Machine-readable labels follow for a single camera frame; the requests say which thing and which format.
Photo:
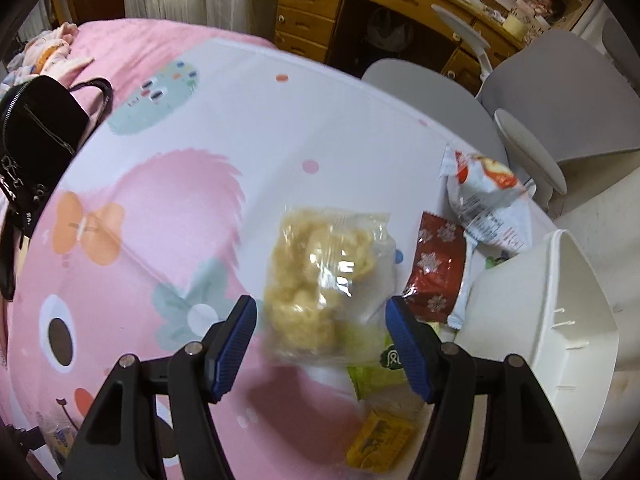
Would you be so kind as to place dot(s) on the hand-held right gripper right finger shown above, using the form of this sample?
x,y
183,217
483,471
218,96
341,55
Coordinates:
x,y
411,355

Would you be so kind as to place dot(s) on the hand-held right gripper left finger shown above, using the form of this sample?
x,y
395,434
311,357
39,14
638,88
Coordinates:
x,y
232,355

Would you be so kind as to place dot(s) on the clear bag of pale crisps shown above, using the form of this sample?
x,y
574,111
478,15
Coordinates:
x,y
320,280

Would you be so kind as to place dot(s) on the white plastic bin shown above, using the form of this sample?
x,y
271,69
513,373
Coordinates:
x,y
530,300

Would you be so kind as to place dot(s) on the green snack packet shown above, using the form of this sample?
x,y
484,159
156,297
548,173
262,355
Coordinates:
x,y
375,375

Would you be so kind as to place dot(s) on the red snowflake snack packet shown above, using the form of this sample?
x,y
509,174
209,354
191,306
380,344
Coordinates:
x,y
435,265

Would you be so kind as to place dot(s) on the white and red snack packet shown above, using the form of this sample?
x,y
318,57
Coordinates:
x,y
480,200

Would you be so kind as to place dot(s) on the printed pink blanket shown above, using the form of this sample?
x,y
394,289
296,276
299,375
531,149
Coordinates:
x,y
200,160

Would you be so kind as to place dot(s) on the cream cup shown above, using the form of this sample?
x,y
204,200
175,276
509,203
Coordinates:
x,y
515,25

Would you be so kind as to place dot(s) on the pink and white clothes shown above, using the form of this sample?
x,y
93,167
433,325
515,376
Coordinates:
x,y
50,52

